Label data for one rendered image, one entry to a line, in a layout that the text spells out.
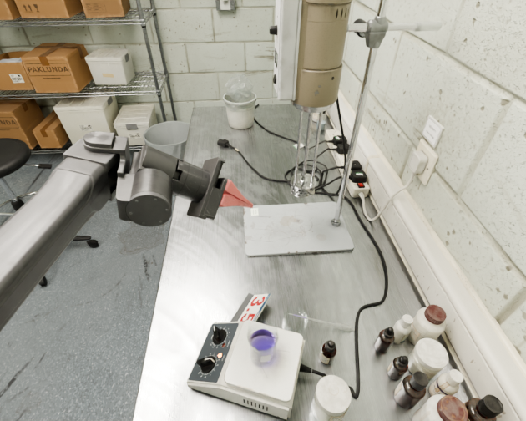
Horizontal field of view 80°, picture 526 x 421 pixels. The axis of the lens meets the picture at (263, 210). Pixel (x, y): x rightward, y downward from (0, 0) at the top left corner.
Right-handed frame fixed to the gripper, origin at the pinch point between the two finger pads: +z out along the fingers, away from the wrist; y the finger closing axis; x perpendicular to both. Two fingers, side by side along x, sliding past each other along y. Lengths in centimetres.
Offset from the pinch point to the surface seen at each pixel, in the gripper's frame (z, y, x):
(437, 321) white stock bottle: 38.0, -10.0, -16.6
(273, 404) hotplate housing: 12.2, -31.0, -7.4
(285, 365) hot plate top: 13.6, -24.9, -6.1
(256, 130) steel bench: 29, 42, 70
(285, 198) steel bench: 30.1, 11.4, 34.5
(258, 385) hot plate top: 9.2, -28.7, -5.8
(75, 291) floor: -10, -56, 138
